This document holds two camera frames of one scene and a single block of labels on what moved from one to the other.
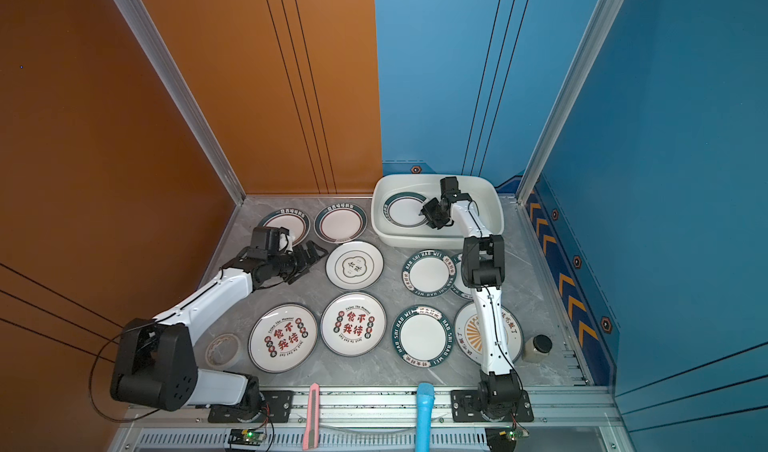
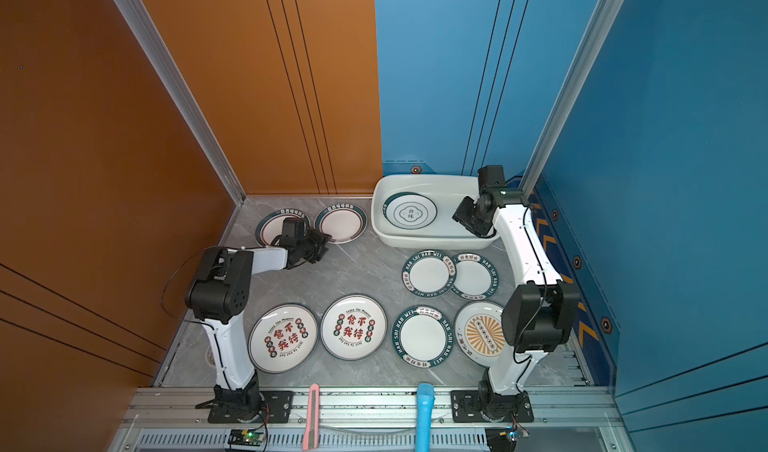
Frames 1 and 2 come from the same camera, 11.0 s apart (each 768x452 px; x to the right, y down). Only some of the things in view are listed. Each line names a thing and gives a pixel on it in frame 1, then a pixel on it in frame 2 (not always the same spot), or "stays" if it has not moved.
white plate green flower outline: (354, 264) -> (409, 210)
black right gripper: (427, 211) -> (462, 213)
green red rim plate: (403, 210) stays
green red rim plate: (291, 219) stays
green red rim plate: (340, 223) stays
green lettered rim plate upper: (429, 273) stays
